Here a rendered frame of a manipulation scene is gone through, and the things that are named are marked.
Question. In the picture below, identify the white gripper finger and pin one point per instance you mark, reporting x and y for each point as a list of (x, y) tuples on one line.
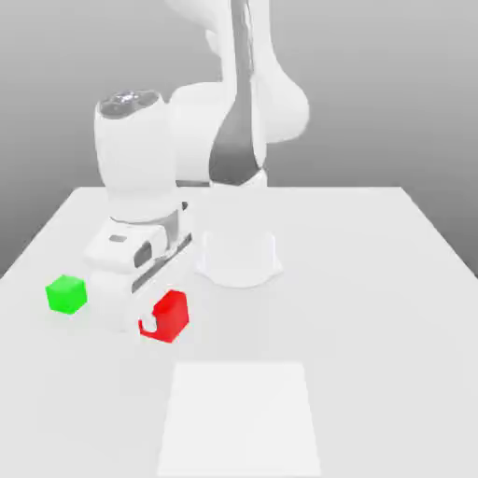
[(149, 324)]

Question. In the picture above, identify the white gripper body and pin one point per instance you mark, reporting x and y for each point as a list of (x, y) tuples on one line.
[(149, 278)]

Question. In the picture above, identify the small red cube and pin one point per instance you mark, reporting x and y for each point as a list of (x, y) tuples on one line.
[(172, 317)]

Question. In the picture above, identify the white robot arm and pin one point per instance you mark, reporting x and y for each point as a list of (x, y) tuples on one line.
[(134, 157)]

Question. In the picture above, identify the small green cube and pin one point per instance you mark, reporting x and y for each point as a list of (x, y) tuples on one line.
[(66, 295)]

